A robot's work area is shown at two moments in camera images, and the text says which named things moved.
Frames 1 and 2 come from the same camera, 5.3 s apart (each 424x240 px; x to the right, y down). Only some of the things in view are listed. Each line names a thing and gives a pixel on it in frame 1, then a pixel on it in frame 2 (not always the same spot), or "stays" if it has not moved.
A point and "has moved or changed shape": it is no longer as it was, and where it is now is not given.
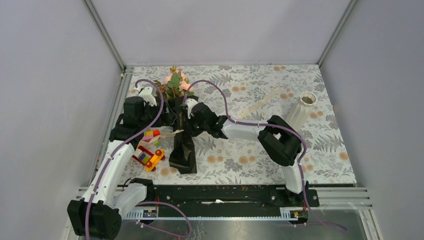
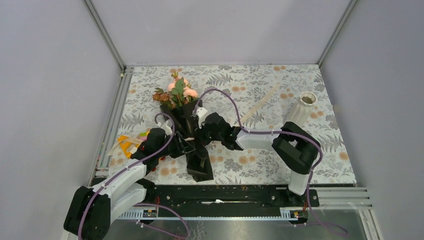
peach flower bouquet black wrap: (177, 90) has moved or changed shape
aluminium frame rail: (90, 5) stays
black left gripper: (165, 119) to (182, 147)
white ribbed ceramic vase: (299, 114) stays
